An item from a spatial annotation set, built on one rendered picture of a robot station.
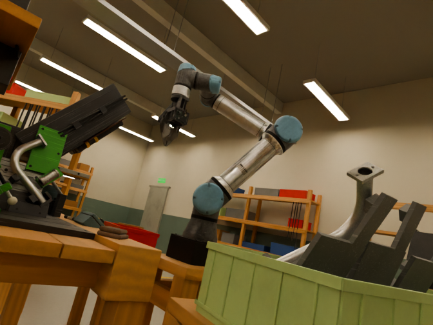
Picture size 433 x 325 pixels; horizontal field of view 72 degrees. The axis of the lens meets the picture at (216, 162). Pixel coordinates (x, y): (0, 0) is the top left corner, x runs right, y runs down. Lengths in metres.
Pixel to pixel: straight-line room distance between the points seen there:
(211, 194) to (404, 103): 5.99
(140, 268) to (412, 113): 6.22
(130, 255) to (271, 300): 0.45
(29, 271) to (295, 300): 0.66
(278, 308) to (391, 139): 6.10
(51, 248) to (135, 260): 0.22
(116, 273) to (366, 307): 0.62
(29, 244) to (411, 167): 6.03
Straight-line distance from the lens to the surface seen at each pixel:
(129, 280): 0.93
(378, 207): 0.66
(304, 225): 6.02
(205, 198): 1.11
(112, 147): 11.44
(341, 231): 0.71
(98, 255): 0.88
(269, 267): 0.61
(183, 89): 1.27
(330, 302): 0.52
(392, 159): 6.43
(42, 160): 1.45
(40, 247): 0.84
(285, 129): 1.20
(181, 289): 1.11
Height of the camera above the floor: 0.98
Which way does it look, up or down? 13 degrees up
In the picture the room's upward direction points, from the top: 13 degrees clockwise
